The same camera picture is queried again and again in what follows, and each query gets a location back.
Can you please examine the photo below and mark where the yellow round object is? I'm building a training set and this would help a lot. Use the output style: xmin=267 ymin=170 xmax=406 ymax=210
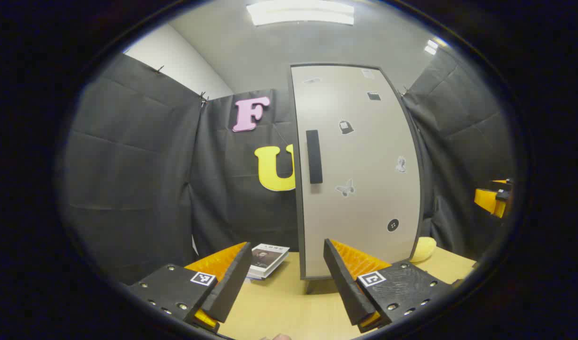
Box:
xmin=409 ymin=236 xmax=437 ymax=264

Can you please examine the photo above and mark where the black door handle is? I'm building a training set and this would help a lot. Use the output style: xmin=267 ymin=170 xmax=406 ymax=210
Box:
xmin=306 ymin=130 xmax=323 ymax=185

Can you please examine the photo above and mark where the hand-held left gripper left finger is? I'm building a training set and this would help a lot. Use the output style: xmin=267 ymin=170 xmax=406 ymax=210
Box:
xmin=127 ymin=242 xmax=253 ymax=333

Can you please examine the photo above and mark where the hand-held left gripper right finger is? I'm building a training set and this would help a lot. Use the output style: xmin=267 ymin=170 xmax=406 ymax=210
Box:
xmin=323 ymin=239 xmax=454 ymax=334

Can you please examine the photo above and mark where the black backdrop cloth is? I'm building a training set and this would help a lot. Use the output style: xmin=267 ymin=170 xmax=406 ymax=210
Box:
xmin=62 ymin=53 xmax=513 ymax=284

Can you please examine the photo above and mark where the beige cabinet door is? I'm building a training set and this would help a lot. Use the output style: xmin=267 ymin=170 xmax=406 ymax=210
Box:
xmin=291 ymin=65 xmax=421 ymax=279

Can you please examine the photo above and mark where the grey cabinet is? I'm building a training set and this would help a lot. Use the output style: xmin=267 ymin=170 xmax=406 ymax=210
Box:
xmin=288 ymin=62 xmax=426 ymax=294

